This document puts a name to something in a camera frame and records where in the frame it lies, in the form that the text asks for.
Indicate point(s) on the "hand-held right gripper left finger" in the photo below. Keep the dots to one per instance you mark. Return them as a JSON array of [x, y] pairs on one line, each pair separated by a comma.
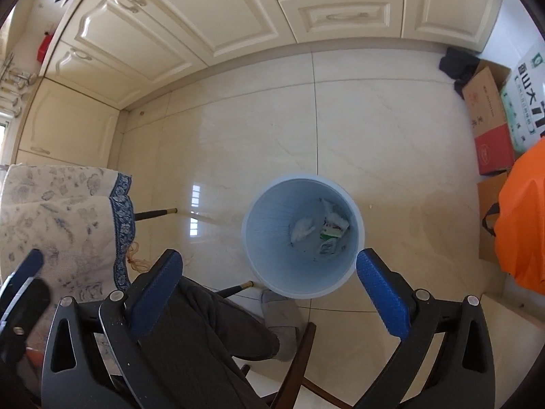
[[155, 294]]

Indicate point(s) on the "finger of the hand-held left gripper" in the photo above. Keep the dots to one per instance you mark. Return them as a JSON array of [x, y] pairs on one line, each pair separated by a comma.
[[25, 264], [25, 306]]

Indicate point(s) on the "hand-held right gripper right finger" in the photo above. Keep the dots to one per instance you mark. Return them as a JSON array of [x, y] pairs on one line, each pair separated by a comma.
[[383, 294]]

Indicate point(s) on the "light blue trash bin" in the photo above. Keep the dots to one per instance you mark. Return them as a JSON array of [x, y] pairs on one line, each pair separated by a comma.
[[264, 221]]

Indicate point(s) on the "orange tassel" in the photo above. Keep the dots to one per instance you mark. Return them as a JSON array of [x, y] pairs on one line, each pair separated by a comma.
[[137, 257]]

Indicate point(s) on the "person's leg in grey pants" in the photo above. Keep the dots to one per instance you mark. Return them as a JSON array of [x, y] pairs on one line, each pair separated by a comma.
[[204, 328]]

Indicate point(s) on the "clear plastic wrapper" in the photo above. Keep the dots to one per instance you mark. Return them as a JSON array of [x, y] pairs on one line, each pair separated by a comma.
[[326, 247]]

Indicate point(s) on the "black table leg gold tip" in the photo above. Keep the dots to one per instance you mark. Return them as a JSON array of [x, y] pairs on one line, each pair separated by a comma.
[[153, 214], [234, 289]]

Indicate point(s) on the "green white packet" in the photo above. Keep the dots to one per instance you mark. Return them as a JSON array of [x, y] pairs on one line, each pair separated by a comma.
[[333, 230]]

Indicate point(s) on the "white crumpled tissue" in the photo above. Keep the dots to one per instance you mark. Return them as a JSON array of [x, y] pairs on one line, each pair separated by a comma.
[[303, 228]]

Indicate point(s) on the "dark wooden chair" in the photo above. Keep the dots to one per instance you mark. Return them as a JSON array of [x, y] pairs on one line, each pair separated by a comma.
[[298, 362]]

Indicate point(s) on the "brown paper bag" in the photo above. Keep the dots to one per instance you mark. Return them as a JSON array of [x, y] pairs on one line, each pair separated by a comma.
[[489, 196]]

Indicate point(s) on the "orange plastic bag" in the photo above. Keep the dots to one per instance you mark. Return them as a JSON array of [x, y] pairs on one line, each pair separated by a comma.
[[526, 217]]

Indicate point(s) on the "row of hanging kitchen utensils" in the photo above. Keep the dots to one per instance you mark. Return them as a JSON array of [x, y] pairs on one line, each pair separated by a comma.
[[15, 89]]

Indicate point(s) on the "brown red cardboard box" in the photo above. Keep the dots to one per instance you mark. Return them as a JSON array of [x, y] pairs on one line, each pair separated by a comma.
[[487, 110]]

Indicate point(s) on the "red container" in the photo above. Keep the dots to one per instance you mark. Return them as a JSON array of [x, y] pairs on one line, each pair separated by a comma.
[[44, 47]]

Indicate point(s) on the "dark cloth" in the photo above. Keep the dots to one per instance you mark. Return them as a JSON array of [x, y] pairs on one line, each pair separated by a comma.
[[457, 66]]

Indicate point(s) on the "green white cardboard box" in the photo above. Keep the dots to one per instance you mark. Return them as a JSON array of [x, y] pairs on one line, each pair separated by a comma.
[[526, 98]]

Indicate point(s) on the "cream kitchen cabinets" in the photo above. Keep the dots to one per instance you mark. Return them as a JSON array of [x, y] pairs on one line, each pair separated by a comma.
[[191, 12]]

